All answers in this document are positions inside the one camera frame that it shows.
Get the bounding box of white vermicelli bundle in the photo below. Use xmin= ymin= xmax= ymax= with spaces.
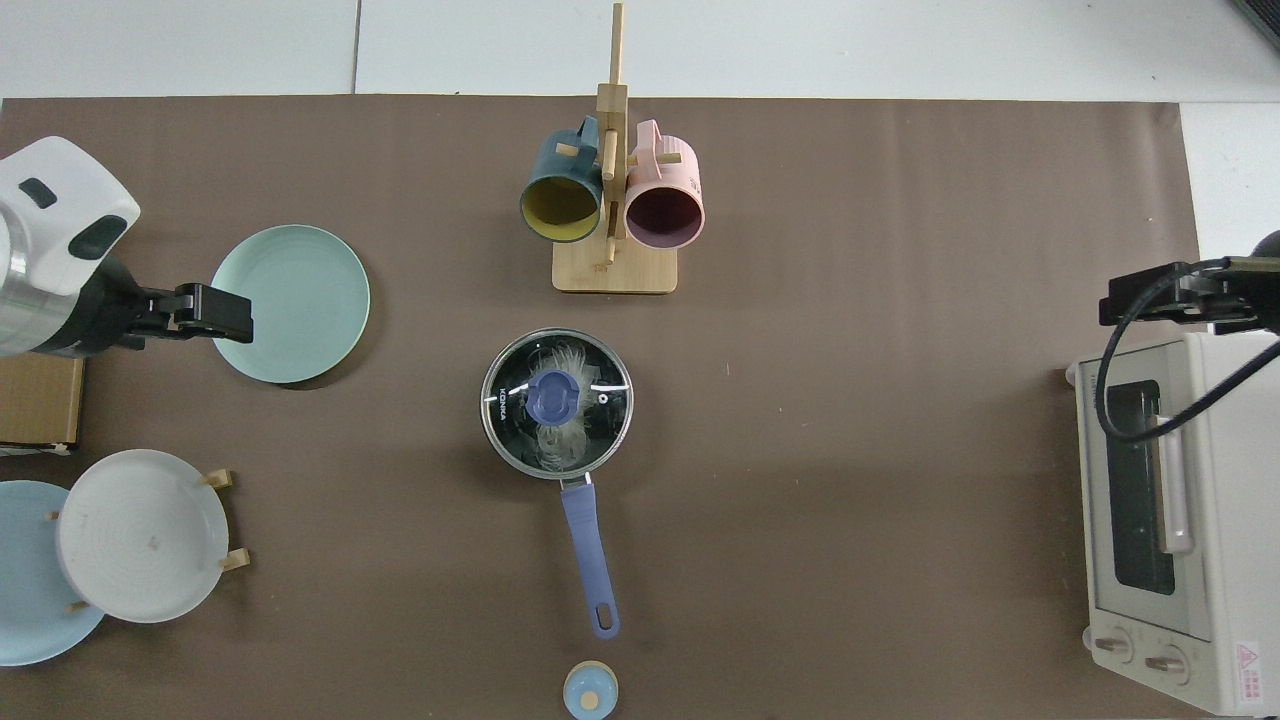
xmin=525 ymin=340 xmax=601 ymax=471

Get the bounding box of light blue plate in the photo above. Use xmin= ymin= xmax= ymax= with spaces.
xmin=0 ymin=480 xmax=106 ymax=667

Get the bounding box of wooden cup stand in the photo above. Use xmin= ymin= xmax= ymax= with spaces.
xmin=552 ymin=2 xmax=679 ymax=295

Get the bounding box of brown table cloth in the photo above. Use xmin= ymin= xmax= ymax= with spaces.
xmin=0 ymin=95 xmax=1206 ymax=720

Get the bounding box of wooden plate rack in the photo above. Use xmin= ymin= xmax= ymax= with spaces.
xmin=45 ymin=468 xmax=251 ymax=613

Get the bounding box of pink ribbed cup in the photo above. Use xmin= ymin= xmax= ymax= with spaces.
xmin=624 ymin=119 xmax=706 ymax=249

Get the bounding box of wire basket with wooden floor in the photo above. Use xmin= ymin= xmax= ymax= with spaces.
xmin=0 ymin=352 xmax=86 ymax=458

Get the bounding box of pale green plate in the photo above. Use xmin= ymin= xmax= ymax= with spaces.
xmin=212 ymin=224 xmax=371 ymax=385

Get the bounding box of white plate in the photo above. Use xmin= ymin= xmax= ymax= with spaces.
xmin=57 ymin=449 xmax=230 ymax=624

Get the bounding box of pale toaster oven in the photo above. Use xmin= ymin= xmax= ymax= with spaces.
xmin=1065 ymin=333 xmax=1280 ymax=717

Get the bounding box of glass lid with blue knob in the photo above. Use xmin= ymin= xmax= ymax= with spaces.
xmin=482 ymin=330 xmax=635 ymax=477

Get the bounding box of black pot with blue handle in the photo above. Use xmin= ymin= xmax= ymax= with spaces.
xmin=480 ymin=328 xmax=635 ymax=641

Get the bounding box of dark teal cup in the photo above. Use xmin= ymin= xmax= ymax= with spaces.
xmin=519 ymin=116 xmax=605 ymax=243

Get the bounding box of small blue round thing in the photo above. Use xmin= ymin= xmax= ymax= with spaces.
xmin=563 ymin=661 xmax=619 ymax=720

